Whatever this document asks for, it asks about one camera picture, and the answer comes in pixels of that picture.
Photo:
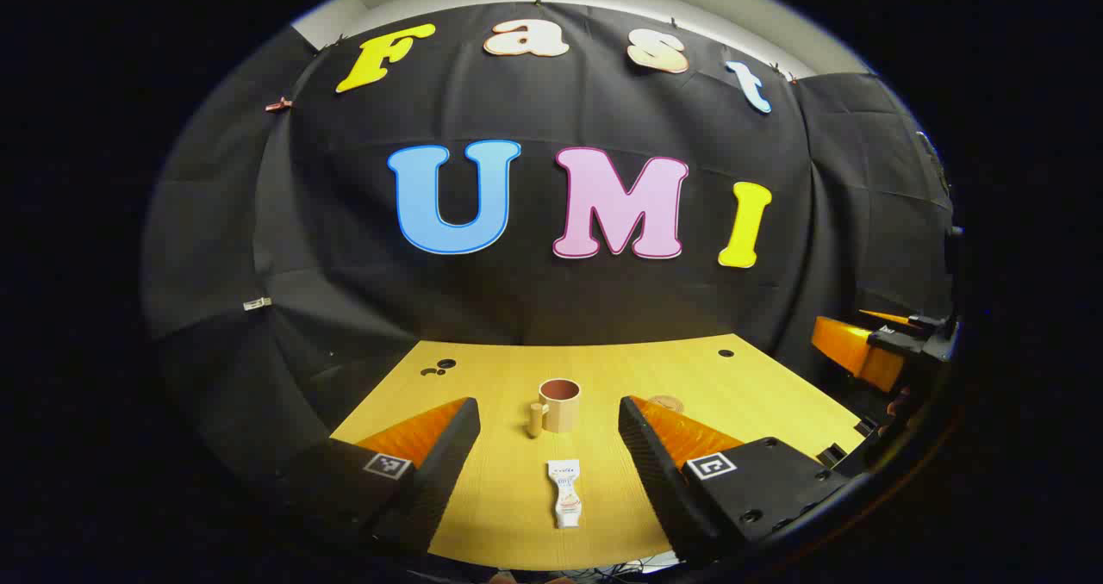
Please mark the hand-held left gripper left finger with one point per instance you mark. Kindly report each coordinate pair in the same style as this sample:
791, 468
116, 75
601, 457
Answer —
448, 463

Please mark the round cork coaster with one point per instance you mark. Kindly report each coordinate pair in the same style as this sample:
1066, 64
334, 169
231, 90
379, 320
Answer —
668, 402

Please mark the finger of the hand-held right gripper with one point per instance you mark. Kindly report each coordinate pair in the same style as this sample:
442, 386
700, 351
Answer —
853, 350
888, 317

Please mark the silver metal clip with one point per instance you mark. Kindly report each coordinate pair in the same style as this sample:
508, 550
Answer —
256, 303

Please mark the white toothpaste tube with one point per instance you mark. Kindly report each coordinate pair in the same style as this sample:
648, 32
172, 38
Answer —
566, 493

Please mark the black backdrop cloth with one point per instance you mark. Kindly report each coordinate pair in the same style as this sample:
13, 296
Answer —
517, 291

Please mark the wooden desktop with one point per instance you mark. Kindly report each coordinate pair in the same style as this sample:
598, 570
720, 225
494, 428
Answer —
500, 498

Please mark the beige cup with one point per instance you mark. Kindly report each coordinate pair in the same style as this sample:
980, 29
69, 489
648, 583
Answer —
560, 412

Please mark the red metal clip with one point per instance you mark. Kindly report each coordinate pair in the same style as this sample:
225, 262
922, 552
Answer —
277, 104

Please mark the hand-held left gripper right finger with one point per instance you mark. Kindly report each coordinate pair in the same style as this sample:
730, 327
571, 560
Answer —
651, 463

